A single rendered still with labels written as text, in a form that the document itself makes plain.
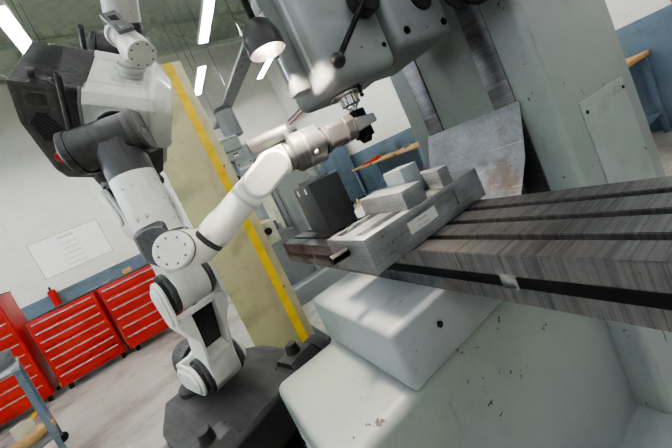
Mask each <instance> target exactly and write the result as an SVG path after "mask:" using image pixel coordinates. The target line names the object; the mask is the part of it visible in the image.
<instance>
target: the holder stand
mask: <svg viewBox="0 0 672 448"><path fill-rule="evenodd" d="M298 186H299V188H296V189H294V190H293V191H294V194H295V196H296V198H297V200H298V202H299V204H300V206H301V208H302V210H303V212H304V214H305V217H306V219H307V221H308V223H309V225H310V227H311V229H312V231H314V232H322V233H330V234H332V233H334V232H335V231H337V230H339V229H341V228H343V227H344V226H346V225H348V224H350V223H351V222H353V221H355V220H357V217H356V214H355V212H354V211H355V209H354V206H353V204H352V202H351V200H350V198H349V196H348V193H347V191H346V189H345V187H344V185H343V183H342V180H341V178H340V176H339V174H338V172H337V171H335V172H332V173H330V174H328V171H326V172H324V173H322V174H320V175H318V176H315V177H313V178H311V179H308V180H306V181H304V182H302V183H300V184H298Z"/></svg>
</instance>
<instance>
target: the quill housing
mask: <svg viewBox="0 0 672 448"><path fill-rule="evenodd" d="M249 1H250V4H252V1H253V0H249ZM273 2H274V4H275V6H276V9H277V11H278V13H279V15H280V17H281V20H282V22H283V24H284V26H285V28H286V31H287V33H288V35H289V37H290V39H291V42H292V44H293V46H294V48H295V50H296V52H297V55H298V57H299V59H300V61H301V63H302V66H303V68H304V70H305V72H306V74H307V77H308V79H309V81H310V83H311V85H312V88H311V89H310V90H309V92H308V93H307V94H306V95H303V96H300V97H297V98H294V99H295V101H296V103H297V105H298V107H299V108H300V110H301V111H303V112H305V113H312V112H315V111H317V110H320V109H323V108H326V107H329V106H332V105H335V104H331V103H330V100H331V99H332V98H333V97H334V96H336V95H337V94H339V93H340V92H342V91H344V90H346V89H348V88H351V87H353V86H356V84H358V83H359V85H360V84H362V85H363V89H362V91H363V90H365V89H366V88H367V87H368V86H370V85H371V84H372V83H374V82H375V81H376V80H377V79H379V78H380V77H381V76H382V75H384V74H385V73H386V72H388V71H389V70H390V68H391V67H392V65H393V55H392V52H391V50H390V48H389V45H388V43H387V41H386V38H385V36H384V33H383V31H382V29H381V26H380V24H379V22H378V19H377V17H376V15H375V12H374V14H373V15H372V16H371V17H370V18H367V19H362V18H359V20H358V22H357V25H356V27H355V29H354V32H353V34H352V37H351V39H350V41H349V44H348V46H347V49H346V51H345V53H344V55H345V57H346V63H345V65H344V67H342V68H340V69H336V68H334V67H333V66H332V65H331V63H330V58H331V55H332V54H333V53H334V52H338V51H339V49H340V46H341V44H342V42H343V39H344V37H345V35H346V32H347V30H348V28H349V25H350V23H351V21H352V18H353V16H354V14H353V13H352V12H351V10H350V9H349V7H348V5H347V3H346V0H273Z"/></svg>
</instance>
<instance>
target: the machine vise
mask: <svg viewBox="0 0 672 448"><path fill-rule="evenodd" d="M420 173H421V176H422V178H423V180H424V183H425V185H426V186H424V187H423V189H424V191H425V193H426V196H427V198H426V199H424V200H423V201H421V202H420V203H418V204H417V205H415V206H414V207H412V208H411V209H409V210H405V211H397V212H389V213H381V214H373V215H367V216H365V217H364V218H362V219H360V220H359V221H357V222H355V223H354V224H352V225H350V226H349V227H347V228H345V229H344V230H342V231H341V232H339V233H337V234H336V235H334V236H332V237H331V238H329V239H328V240H327V243H328V245H329V247H330V249H331V251H332V253H333V255H334V254H335V253H337V252H338V251H340V250H341V249H343V248H345V247H346V248H347V249H349V251H350V253H351V254H350V256H349V257H347V258H346V259H344V260H343V261H341V262H340V263H338V266H339V267H340V268H345V269H351V270H357V271H363V272H369V273H375V274H380V273H381V272H383V271H384V270H385V269H387V268H388V267H389V266H391V265H392V264H393V263H395V262H396V261H397V260H399V259H400V258H401V257H403V256H404V255H405V254H407V253H408V252H409V251H411V250H412V249H413V248H415V247H416V246H417V245H419V244H420V243H421V242H423V241H424V240H425V239H427V238H428V237H429V236H431V235H432V234H433V233H435V232H436V231H437V230H439V229H440V228H441V227H443V226H444V225H445V224H447V223H448V222H449V221H451V220H452V219H453V218H455V217H456V216H458V215H459V214H460V213H462V212H463V211H464V210H466V209H467V208H468V207H470V206H471V205H472V204H474V203H475V202H476V201H478V200H479V199H480V198H482V197H483V196H484V195H485V194H486V193H485V191H484V188H483V186H482V183H481V181H480V178H479V176H478V174H477V171H476V169H475V168H470V169H466V170H462V171H457V172H453V173H449V170H448V168H447V166H446V165H443V166H439V167H435V168H432V169H428V170H424V171H421V172H420Z"/></svg>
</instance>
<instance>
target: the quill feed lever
mask: <svg viewBox="0 0 672 448"><path fill-rule="evenodd" d="M346 3H347V5H348V7H349V9H350V10H351V12H352V13H353V14H354V16H353V18H352V21H351V23H350V25H349V28H348V30H347V32H346V35H345V37H344V39H343V42H342V44H341V46H340V49H339V51H338V52H334V53H333V54H332V55H331V58H330V63H331V65H332V66H333V67H334V68H336V69H340V68H342V67H344V65H345V63H346V57H345V55H344V53H345V51H346V49H347V46H348V44H349V41H350V39H351V37H352V34H353V32H354V29H355V27H356V25H357V22H358V20H359V18H362V19H367V18H370V17H371V16H372V15H373V14H374V12H375V11H376V10H377V9H378V7H379V4H380V0H346Z"/></svg>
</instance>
